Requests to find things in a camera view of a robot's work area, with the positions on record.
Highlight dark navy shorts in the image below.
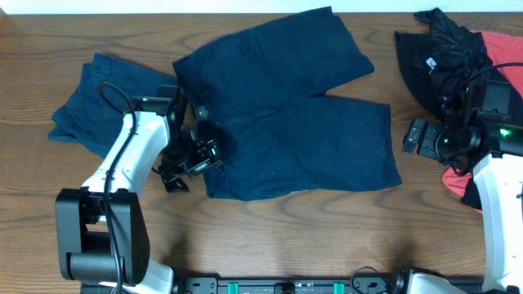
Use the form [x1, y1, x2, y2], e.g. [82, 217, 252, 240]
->
[173, 7, 401, 201]

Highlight folded blue shorts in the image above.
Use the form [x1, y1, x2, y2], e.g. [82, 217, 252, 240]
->
[48, 53, 177, 158]

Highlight black printed t-shirt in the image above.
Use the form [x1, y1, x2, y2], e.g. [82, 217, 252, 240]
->
[395, 8, 522, 124]

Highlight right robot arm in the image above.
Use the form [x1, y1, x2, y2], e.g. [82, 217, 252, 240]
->
[403, 79, 522, 293]

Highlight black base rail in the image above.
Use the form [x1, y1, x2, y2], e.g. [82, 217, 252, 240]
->
[81, 265, 487, 294]

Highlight red garment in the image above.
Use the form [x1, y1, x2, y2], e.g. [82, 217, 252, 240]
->
[441, 31, 522, 214]

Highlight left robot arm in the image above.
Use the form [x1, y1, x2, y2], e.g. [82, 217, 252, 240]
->
[55, 85, 222, 293]

